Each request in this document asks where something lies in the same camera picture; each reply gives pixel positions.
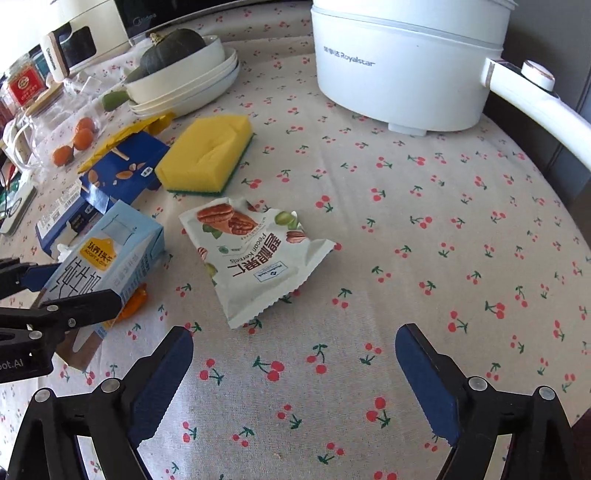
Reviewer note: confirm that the green pumpkin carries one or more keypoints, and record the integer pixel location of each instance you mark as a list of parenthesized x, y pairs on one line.
[(171, 50)]

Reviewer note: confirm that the small green fruit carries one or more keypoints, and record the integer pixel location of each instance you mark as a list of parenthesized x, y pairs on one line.
[(114, 100)]

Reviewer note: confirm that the glass jar dark contents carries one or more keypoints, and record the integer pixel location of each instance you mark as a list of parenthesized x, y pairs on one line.
[(5, 108)]

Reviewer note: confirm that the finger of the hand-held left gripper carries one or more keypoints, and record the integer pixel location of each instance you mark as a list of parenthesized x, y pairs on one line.
[(14, 277), (78, 307)]

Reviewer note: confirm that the red label glass jar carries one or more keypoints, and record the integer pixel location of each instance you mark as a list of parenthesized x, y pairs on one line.
[(25, 85)]

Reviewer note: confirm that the white flat device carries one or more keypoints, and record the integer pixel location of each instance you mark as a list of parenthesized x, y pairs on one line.
[(16, 207)]

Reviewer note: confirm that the dark blue almond print carton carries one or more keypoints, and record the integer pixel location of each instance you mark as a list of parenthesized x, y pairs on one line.
[(124, 180)]

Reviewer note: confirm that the light blue milk carton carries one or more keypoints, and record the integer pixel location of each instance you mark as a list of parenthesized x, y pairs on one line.
[(129, 249)]

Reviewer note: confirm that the black door microwave oven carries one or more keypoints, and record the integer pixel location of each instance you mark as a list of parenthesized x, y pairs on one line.
[(207, 11)]

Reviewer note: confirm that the white air fryer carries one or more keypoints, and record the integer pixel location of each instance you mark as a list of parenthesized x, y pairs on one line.
[(87, 11)]

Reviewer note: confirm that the glass jar wooden lid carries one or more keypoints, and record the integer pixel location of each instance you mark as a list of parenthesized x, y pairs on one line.
[(55, 124)]

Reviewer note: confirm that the orange peel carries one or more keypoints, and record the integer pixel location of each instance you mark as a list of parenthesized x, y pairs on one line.
[(136, 297)]

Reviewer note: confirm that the yellow foil wrapper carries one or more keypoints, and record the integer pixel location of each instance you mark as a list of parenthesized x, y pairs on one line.
[(138, 127)]

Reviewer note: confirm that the yellow green sponge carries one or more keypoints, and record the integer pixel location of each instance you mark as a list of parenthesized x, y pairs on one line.
[(203, 152)]

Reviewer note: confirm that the white pecan snack packet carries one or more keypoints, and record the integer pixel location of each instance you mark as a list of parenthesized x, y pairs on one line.
[(249, 272)]

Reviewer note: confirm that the small wooden stick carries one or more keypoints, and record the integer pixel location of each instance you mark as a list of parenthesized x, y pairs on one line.
[(117, 153)]

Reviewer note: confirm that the cherry print tablecloth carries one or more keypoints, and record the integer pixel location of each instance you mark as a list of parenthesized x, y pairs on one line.
[(415, 277)]

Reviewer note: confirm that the white electric pot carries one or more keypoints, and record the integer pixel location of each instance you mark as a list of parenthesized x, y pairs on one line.
[(397, 78)]

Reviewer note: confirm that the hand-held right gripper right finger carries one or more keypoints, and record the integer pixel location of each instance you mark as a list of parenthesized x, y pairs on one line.
[(425, 383)]

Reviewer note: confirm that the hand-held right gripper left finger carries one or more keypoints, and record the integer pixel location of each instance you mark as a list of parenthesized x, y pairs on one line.
[(161, 383)]

